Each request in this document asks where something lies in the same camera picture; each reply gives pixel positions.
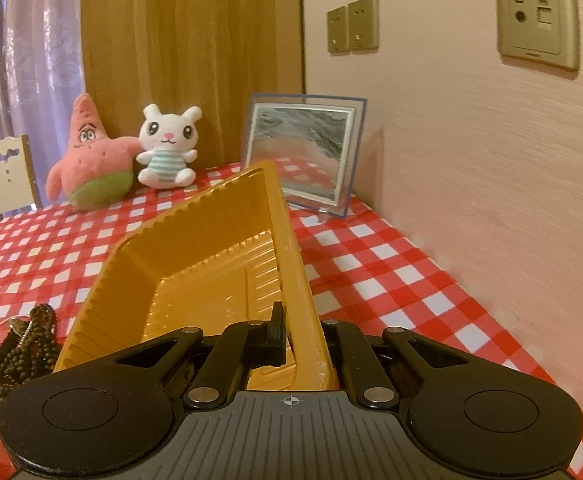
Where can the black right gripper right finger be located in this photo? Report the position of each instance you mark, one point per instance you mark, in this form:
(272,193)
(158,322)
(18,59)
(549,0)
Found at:
(359,370)

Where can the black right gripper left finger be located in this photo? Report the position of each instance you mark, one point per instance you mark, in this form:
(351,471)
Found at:
(241,348)

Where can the golden plastic tray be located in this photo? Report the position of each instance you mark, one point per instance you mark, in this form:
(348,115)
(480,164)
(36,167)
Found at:
(224,256)

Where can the red white checkered tablecloth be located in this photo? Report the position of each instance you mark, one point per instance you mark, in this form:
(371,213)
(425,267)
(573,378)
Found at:
(360,269)

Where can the white bunny plush toy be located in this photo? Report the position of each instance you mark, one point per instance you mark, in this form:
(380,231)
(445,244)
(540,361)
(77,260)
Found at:
(168,146)

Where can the black hair clip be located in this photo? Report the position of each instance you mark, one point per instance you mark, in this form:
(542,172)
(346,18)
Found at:
(16,331)

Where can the pink starfish plush toy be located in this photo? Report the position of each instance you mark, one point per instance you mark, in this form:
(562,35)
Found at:
(95,171)

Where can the white wooden chair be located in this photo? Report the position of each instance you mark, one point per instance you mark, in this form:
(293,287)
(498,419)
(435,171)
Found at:
(18,183)

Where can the golden brown curtain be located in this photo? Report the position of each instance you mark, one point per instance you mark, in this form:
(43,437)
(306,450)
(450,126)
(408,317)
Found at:
(178,53)

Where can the lilac sheer curtain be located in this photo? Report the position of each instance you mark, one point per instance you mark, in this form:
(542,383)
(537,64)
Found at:
(40,75)

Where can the double wall light switch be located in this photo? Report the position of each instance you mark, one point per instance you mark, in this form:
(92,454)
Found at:
(353,28)

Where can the wall socket plate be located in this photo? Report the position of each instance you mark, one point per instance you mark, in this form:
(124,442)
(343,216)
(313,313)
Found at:
(543,31)

